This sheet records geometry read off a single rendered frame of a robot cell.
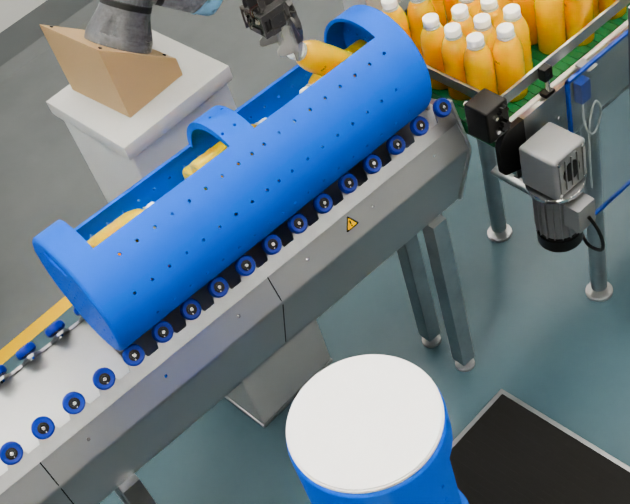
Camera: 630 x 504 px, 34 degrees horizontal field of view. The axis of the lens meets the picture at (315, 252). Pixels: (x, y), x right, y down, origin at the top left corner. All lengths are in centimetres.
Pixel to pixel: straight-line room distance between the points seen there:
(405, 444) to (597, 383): 136
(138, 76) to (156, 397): 71
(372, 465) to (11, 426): 81
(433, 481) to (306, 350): 135
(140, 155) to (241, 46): 222
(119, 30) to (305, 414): 97
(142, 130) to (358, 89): 49
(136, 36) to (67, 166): 199
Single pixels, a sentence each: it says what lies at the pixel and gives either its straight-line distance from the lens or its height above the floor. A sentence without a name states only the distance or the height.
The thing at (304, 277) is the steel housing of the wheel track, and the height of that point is 85.
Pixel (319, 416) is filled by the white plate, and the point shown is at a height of 104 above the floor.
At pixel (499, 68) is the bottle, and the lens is 246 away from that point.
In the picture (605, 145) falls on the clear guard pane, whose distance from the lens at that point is 273.
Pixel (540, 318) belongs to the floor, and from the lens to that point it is 321.
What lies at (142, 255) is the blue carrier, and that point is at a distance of 202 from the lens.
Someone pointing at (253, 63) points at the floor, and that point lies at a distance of 443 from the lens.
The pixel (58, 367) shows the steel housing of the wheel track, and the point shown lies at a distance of 227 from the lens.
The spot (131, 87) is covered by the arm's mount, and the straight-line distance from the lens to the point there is 237.
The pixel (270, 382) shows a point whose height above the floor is 14.
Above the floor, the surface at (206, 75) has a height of 115.
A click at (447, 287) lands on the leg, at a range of 281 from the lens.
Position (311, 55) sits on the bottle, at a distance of 220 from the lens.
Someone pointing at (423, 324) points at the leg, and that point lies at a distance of 310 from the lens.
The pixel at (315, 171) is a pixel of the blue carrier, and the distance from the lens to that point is 216.
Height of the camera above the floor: 252
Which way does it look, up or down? 46 degrees down
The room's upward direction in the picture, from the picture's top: 19 degrees counter-clockwise
